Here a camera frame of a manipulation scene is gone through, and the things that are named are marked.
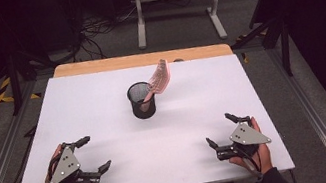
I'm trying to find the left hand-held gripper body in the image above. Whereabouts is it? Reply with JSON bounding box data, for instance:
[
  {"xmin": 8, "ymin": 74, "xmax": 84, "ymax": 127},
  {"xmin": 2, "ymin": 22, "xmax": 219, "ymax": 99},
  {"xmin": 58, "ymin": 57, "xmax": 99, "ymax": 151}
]
[{"xmin": 41, "ymin": 137, "xmax": 103, "ymax": 183}]

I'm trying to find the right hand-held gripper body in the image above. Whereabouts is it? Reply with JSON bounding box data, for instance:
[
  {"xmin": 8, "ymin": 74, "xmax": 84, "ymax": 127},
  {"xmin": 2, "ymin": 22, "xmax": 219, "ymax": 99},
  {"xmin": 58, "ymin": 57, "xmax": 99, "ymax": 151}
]
[{"xmin": 211, "ymin": 117, "xmax": 276, "ymax": 165}]

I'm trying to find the black mesh cup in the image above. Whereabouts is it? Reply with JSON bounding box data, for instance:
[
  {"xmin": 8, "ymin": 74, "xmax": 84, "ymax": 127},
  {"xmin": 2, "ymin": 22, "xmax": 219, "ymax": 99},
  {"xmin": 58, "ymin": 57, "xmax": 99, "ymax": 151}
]
[{"xmin": 124, "ymin": 79, "xmax": 160, "ymax": 122}]

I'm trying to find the pink hairbrush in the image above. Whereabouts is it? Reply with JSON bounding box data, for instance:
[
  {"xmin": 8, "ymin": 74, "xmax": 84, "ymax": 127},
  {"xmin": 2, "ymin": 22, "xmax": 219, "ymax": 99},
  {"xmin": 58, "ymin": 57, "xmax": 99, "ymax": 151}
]
[{"xmin": 131, "ymin": 57, "xmax": 178, "ymax": 115}]

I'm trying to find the person's right hand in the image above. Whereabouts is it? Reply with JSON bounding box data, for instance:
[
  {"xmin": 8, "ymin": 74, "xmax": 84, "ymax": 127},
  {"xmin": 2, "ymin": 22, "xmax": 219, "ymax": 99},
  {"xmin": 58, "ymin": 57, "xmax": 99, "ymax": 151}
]
[{"xmin": 222, "ymin": 114, "xmax": 276, "ymax": 181}]

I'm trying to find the white board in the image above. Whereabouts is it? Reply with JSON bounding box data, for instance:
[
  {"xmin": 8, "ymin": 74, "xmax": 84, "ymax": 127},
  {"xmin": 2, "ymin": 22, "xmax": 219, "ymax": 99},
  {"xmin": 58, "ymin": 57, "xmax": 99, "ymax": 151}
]
[{"xmin": 0, "ymin": 39, "xmax": 297, "ymax": 183}]

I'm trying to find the wooden table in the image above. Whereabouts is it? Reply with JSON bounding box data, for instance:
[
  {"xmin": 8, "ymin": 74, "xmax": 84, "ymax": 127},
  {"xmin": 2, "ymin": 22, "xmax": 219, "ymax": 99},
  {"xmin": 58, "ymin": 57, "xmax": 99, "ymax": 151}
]
[{"xmin": 51, "ymin": 34, "xmax": 235, "ymax": 87}]

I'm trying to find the black metal stand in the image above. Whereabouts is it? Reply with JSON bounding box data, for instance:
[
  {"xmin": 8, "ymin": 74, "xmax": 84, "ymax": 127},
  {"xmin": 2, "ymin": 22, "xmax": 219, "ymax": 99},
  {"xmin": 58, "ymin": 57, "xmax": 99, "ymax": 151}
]
[
  {"xmin": 222, "ymin": 0, "xmax": 297, "ymax": 87},
  {"xmin": 1, "ymin": 43, "xmax": 64, "ymax": 118}
]

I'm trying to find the yellow black hazard tape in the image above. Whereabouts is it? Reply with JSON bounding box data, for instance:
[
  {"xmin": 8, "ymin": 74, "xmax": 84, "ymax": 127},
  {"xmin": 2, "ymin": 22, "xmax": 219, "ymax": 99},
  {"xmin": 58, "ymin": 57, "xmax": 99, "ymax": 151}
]
[{"xmin": 0, "ymin": 70, "xmax": 42, "ymax": 106}]

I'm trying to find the bundle of floor cables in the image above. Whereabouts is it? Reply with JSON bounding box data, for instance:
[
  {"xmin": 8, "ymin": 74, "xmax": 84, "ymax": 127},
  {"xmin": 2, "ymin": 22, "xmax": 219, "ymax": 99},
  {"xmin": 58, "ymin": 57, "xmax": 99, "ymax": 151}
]
[{"xmin": 60, "ymin": 3, "xmax": 147, "ymax": 65}]

